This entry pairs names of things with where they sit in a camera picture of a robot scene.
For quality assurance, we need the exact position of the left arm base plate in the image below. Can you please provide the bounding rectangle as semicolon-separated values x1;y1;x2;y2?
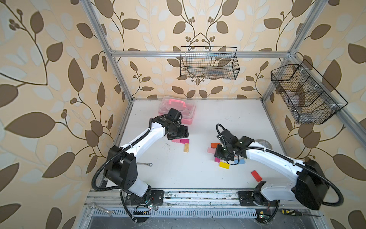
125;189;165;206

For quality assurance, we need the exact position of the blue block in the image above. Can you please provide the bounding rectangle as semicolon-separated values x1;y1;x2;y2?
234;158;246;165

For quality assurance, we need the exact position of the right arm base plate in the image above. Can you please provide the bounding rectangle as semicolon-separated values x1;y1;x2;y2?
237;191;277;207

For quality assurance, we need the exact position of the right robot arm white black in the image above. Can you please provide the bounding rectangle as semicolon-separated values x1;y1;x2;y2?
215;135;344;210

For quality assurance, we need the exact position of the yellow black screwdriver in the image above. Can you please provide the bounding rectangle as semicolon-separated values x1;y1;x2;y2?
281;209;319;217

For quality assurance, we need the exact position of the right wire basket black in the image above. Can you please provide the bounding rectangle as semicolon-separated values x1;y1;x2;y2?
271;59;348;125

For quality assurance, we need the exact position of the wire basket black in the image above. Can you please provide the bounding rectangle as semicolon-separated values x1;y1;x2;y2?
180;45;240;80
271;59;348;125

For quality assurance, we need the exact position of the orange block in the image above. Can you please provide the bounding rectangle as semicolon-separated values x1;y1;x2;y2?
211;143;221;148

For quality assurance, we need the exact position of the red block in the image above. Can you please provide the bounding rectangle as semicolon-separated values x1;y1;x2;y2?
251;170;263;183

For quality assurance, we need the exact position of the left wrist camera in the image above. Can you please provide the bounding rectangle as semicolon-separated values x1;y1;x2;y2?
166;108;183;123

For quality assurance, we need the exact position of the pink plastic toolbox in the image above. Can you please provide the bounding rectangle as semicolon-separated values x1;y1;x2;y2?
158;96;196;125

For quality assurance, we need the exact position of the wooden block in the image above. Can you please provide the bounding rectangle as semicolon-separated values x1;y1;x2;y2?
184;143;190;153

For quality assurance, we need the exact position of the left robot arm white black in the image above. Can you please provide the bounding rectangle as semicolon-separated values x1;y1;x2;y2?
91;108;189;204

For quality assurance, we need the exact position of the back wire basket black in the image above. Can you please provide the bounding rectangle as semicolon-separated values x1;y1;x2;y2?
180;45;240;80

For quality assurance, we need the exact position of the small silver wrench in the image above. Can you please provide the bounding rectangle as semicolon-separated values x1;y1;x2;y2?
137;162;153;167

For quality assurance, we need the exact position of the yellow block lower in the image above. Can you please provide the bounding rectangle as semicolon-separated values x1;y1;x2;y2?
219;162;230;169

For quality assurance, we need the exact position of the white tape roll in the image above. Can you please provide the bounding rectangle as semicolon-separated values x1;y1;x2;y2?
256;139;273;150

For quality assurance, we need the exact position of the large silver wrench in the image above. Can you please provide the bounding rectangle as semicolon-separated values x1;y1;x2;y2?
89;202;115;217

